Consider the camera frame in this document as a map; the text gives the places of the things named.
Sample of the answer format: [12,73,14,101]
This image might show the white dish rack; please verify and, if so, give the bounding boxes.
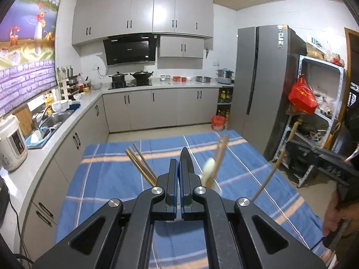
[57,66,81,100]

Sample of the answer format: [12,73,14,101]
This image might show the black cooking pot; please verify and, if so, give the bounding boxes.
[111,72,127,88]

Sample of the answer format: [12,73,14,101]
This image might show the grey upper cabinets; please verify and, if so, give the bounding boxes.
[72,0,214,46]

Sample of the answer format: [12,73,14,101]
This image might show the red trash bin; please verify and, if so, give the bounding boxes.
[211,115,226,131]

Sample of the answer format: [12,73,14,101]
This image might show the red plastic bag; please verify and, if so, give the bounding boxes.
[288,75,318,115]

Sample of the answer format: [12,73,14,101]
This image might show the grey lower cabinets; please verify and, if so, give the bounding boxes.
[14,85,219,248]

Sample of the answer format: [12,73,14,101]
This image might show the steel steamer pot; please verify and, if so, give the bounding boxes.
[217,68,234,85]

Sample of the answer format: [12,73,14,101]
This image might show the white plastic spoon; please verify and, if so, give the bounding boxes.
[201,157,215,187]

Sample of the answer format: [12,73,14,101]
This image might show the long wooden chopstick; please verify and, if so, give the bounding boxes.
[251,120,299,202]

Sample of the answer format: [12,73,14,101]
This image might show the black wok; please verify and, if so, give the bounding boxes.
[131,70,153,85]

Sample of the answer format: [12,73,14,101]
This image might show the person right hand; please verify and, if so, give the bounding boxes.
[322,190,358,236]

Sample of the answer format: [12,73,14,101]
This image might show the grey cabinets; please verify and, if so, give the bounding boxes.
[14,85,219,248]
[72,0,214,46]

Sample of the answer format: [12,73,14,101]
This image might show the scenic window blind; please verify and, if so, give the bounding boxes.
[0,0,60,115]

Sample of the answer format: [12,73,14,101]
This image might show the black power cable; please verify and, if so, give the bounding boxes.
[8,195,32,264]

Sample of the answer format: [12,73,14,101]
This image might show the metal storage shelf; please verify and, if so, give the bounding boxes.
[271,54,347,188]

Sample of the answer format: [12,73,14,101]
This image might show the grey refrigerator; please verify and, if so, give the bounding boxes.
[228,24,306,160]

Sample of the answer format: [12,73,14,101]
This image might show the steel sink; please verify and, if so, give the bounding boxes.
[25,111,74,149]

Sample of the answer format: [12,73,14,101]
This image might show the blue plaid tablecloth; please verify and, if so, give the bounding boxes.
[56,130,326,268]

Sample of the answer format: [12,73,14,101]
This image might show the wooden chopsticks bundle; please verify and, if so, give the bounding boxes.
[125,142,158,187]
[205,134,229,188]

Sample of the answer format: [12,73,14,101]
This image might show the white rice cooker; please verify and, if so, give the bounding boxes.
[0,114,28,172]

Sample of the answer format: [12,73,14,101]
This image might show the black range hood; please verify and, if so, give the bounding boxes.
[103,33,158,66]

